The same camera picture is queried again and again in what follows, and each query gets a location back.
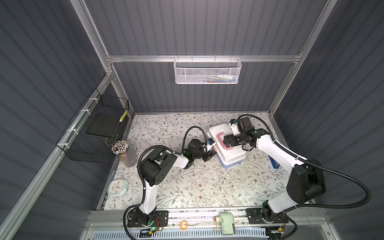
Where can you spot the white wire wall basket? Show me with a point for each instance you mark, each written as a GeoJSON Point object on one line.
{"type": "Point", "coordinates": [207, 71]}

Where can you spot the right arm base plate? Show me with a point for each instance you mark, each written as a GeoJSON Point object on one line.
{"type": "Point", "coordinates": [263, 216]}

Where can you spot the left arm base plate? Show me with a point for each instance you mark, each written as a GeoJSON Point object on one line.
{"type": "Point", "coordinates": [137, 218]}

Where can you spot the white blue tool box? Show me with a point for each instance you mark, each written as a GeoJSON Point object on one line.
{"type": "Point", "coordinates": [228, 156]}

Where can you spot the black wire side basket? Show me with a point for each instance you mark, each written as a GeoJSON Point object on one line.
{"type": "Point", "coordinates": [96, 129]}

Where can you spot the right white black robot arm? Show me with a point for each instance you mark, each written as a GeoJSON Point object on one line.
{"type": "Point", "coordinates": [306, 180]}

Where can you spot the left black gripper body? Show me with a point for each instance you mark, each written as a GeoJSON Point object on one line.
{"type": "Point", "coordinates": [200, 153]}

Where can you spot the mint round clock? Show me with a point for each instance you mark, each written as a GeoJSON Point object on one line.
{"type": "Point", "coordinates": [118, 187]}

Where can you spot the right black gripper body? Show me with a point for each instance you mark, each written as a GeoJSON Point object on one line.
{"type": "Point", "coordinates": [237, 140]}

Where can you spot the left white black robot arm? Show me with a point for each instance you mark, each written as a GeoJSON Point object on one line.
{"type": "Point", "coordinates": [155, 163]}

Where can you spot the mint green device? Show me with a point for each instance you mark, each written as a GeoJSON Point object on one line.
{"type": "Point", "coordinates": [226, 222]}

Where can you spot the yellow green marker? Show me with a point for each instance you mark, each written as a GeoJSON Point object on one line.
{"type": "Point", "coordinates": [123, 116]}

